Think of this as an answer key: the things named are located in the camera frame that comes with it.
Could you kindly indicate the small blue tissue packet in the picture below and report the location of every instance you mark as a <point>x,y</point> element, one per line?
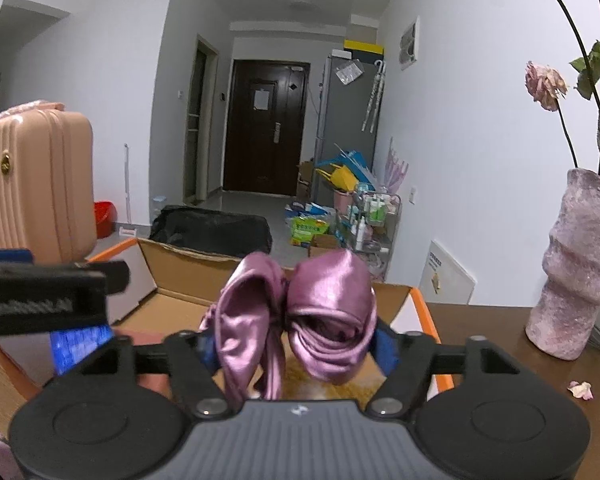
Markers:
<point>80,350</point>

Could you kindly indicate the black duffel bag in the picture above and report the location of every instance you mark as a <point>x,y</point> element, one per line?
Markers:
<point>210,230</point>

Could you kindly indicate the brown cardboard carton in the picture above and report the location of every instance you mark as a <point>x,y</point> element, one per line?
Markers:
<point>305,180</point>

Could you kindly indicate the red cardboard box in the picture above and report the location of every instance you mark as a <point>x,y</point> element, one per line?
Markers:
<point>180,275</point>

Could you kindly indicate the pink acrylic decoration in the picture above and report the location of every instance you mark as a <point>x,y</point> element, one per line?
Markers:
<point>396,167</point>

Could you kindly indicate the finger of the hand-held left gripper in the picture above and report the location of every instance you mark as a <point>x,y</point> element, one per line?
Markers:
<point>115,275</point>
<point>5,256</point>

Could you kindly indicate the purple satin scrunchie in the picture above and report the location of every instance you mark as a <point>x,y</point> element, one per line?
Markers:
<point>325,305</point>

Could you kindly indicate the grey refrigerator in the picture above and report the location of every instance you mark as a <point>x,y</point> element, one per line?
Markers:
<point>347,125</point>

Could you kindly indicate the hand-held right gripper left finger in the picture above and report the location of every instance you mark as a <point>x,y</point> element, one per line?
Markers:
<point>207,360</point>

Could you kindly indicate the white paper notice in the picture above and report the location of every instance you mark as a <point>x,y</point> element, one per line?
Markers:
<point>261,99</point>

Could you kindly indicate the clear plastic bag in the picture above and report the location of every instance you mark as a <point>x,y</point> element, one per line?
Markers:
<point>349,72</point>

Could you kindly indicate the blue and yellow bags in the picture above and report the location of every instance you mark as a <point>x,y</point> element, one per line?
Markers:
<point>345,167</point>

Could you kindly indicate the pink ribbed suitcase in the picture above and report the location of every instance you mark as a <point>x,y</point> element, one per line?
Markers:
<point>30,180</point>

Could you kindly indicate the pink bucket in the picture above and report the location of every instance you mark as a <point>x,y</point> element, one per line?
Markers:
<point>343,201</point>

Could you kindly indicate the white wall panel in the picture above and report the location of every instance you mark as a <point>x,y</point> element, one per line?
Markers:
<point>410,42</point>

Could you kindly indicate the trolley cart with bottles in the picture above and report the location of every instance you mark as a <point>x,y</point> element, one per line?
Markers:
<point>375,220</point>

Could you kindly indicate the red basin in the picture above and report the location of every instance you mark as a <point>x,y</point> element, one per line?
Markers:
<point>104,219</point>

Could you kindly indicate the green tissue package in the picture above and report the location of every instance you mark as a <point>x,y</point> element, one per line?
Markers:
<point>310,230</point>

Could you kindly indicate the bunch of dried pink roses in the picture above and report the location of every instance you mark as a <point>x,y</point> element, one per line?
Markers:
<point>545,85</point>

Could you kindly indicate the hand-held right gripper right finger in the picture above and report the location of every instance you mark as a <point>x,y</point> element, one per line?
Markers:
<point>384,352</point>

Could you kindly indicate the purple textured vase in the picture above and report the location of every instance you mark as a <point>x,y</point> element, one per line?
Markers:
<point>572,270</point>

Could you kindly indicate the dark brown door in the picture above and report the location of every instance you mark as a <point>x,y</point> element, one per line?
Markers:
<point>265,125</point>

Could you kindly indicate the fallen pale petal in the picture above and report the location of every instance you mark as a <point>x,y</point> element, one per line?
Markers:
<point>580,390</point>

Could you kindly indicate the white folded umbrella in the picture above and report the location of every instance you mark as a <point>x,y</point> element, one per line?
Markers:
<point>375,95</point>

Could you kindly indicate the white flat board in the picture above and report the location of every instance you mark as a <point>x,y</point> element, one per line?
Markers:
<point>447,272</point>

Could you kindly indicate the yellow black box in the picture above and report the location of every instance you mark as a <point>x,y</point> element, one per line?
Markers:
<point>364,50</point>

